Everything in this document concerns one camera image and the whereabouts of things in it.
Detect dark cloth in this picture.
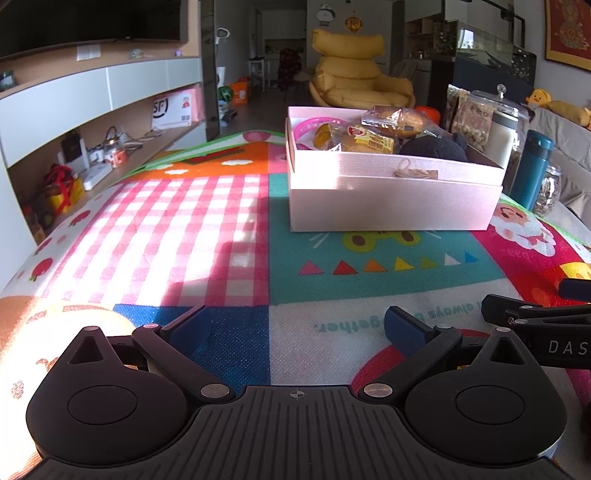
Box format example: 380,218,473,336
276,47,304,92

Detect black box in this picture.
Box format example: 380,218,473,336
57,130,89,170

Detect small glass jar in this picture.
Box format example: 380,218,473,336
531,165,565,219

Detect printed colourful play mat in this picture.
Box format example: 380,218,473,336
0,130,591,480

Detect pink plastic ring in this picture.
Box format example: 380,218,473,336
294,117,348,151

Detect orange bag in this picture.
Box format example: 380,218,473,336
229,78,253,107

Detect string paper tag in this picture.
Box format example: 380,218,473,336
392,158,439,182

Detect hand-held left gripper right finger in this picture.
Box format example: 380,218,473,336
362,305,539,398

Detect dark plush toy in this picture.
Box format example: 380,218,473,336
398,133,470,163

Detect grey sofa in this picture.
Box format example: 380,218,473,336
525,105,591,241

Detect white and pink carton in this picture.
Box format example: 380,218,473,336
151,88,195,131

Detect yellow armchair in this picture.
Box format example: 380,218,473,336
308,28,416,109

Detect glass aquarium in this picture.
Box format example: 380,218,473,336
454,20,537,101

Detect white wooden wall cabinet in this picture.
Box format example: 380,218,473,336
0,54,207,246

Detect red label bread packet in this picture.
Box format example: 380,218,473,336
329,124,401,156

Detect white tumbler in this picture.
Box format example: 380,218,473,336
481,110,519,170

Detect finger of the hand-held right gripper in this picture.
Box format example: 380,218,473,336
481,294,591,326
558,278,591,299

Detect red framed wall picture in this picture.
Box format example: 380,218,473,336
544,0,591,71

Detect white power strip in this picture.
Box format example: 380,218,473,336
82,163,115,191

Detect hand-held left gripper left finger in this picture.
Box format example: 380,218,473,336
54,305,235,401

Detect clear packet of bread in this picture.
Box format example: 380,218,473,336
361,104,426,140

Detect orange lidded glass jar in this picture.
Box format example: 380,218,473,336
103,137,129,168

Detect teal thermos bottle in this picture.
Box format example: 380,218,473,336
507,130,554,212

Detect white cardboard box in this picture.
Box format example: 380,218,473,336
284,106,505,233

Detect black television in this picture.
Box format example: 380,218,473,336
0,0,184,59

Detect white stool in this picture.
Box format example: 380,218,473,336
248,56,271,92

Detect red toy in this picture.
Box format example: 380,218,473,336
43,163,87,216

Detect large lidded glass jar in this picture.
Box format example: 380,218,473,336
465,83,533,158

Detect brown snack packet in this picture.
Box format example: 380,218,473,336
445,85,472,136

